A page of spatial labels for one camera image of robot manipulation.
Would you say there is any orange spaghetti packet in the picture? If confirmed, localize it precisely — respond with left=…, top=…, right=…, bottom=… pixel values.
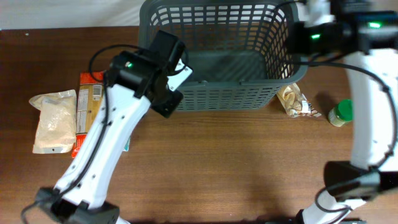
left=71, top=72, right=103, bottom=158

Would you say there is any blue tissue pack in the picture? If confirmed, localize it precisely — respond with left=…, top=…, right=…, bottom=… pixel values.
left=123, top=138, right=131, bottom=152

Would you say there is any grey plastic shopping basket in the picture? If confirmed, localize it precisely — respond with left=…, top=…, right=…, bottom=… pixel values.
left=139, top=0, right=307, bottom=111

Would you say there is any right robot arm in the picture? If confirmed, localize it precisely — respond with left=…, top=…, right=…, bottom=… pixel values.
left=285, top=0, right=397, bottom=223

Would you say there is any beige snack bag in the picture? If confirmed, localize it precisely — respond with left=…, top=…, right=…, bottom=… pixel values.
left=276, top=83, right=322, bottom=118

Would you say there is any white grain bag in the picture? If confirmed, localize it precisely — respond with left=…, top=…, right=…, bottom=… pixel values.
left=29, top=90, right=77, bottom=154

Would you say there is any green lid glass jar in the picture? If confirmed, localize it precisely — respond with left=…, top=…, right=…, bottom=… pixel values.
left=328, top=100, right=353, bottom=127

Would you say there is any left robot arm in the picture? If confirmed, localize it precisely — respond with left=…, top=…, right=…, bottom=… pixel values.
left=21, top=30, right=193, bottom=223

